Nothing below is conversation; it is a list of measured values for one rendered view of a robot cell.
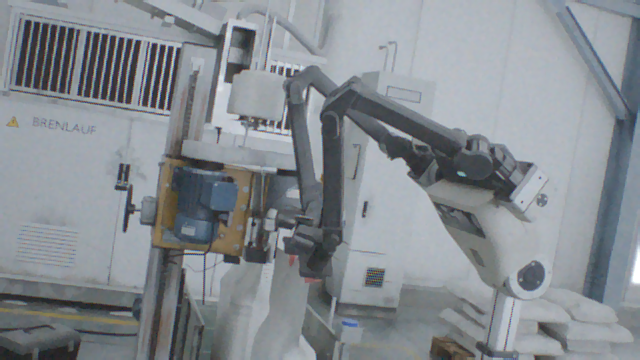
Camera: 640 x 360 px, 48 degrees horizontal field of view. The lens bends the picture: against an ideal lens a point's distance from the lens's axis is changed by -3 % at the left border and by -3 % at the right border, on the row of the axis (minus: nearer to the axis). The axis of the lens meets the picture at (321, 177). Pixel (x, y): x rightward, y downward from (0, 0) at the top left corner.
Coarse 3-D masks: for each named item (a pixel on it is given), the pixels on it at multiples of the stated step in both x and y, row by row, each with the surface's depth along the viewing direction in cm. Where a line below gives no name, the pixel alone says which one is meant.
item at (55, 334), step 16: (0, 336) 379; (16, 336) 378; (32, 336) 383; (48, 336) 389; (64, 336) 397; (0, 352) 378; (16, 352) 372; (32, 352) 376; (48, 352) 387; (64, 352) 397
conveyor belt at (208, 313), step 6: (198, 306) 439; (204, 306) 441; (210, 306) 444; (216, 306) 445; (204, 312) 427; (210, 312) 430; (216, 312) 433; (204, 318) 414; (210, 318) 416; (210, 324) 404; (210, 330) 392; (204, 336) 379; (210, 336) 381; (204, 342) 369; (210, 342) 371; (204, 348) 359; (210, 348) 361; (204, 354) 350; (210, 354) 351
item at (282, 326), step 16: (288, 256) 255; (288, 272) 252; (272, 288) 266; (288, 288) 250; (304, 288) 224; (272, 304) 264; (288, 304) 245; (304, 304) 222; (272, 320) 253; (288, 320) 240; (256, 336) 255; (272, 336) 241; (288, 336) 232; (256, 352) 250; (272, 352) 233; (288, 352) 228; (304, 352) 228
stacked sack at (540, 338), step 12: (468, 324) 519; (480, 324) 519; (468, 336) 512; (480, 336) 499; (528, 336) 502; (540, 336) 509; (516, 348) 493; (528, 348) 495; (540, 348) 498; (552, 348) 501
